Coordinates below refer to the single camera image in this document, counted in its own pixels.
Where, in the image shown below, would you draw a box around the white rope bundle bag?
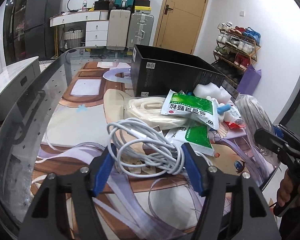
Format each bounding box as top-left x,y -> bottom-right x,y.
235,94 -> 279,167

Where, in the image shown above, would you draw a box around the white charging cable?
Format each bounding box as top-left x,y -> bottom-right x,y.
106,117 -> 186,176

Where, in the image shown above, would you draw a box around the green medicine packet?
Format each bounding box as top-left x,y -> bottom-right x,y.
160,90 -> 219,130
165,125 -> 215,157

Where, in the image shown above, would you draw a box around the white plush toy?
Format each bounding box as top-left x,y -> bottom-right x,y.
206,96 -> 231,122

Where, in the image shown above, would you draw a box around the person right hand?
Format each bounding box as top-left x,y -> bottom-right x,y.
277,170 -> 300,208

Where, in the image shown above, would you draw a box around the red white pouch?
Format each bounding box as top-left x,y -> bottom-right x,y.
224,104 -> 245,129

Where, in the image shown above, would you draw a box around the anime print table mat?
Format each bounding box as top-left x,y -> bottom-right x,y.
29,61 -> 281,240

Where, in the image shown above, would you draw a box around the purple bag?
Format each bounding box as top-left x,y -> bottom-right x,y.
236,65 -> 262,95

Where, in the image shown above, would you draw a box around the coiled white tube bag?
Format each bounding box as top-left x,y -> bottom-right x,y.
124,96 -> 187,130

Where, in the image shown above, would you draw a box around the wooden shoe rack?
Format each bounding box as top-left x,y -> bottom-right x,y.
213,22 -> 261,72

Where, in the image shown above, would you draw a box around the black storage box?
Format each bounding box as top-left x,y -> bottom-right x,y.
130,44 -> 225,97

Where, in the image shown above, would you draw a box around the grey side cabinet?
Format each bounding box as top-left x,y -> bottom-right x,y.
0,56 -> 40,122

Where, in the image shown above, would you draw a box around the woven laundry basket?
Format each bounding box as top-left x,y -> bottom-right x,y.
64,29 -> 84,49

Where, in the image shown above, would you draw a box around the beige suitcase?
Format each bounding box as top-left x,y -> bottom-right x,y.
107,10 -> 130,50

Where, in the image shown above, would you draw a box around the white drawer desk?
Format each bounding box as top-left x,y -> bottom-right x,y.
50,10 -> 109,48

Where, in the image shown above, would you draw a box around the silver suitcase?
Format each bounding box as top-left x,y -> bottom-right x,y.
126,12 -> 154,48

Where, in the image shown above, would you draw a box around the wooden door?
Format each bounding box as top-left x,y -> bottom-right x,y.
153,0 -> 208,54

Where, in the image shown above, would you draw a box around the black bag on desk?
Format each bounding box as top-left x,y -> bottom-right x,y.
94,0 -> 110,10

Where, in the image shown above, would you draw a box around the plastic water bottle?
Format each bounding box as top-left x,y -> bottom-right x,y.
82,0 -> 87,11

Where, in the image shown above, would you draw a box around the stacked shoe boxes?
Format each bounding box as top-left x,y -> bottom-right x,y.
134,0 -> 152,14

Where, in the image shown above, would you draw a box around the black refrigerator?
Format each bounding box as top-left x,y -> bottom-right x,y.
24,0 -> 61,60

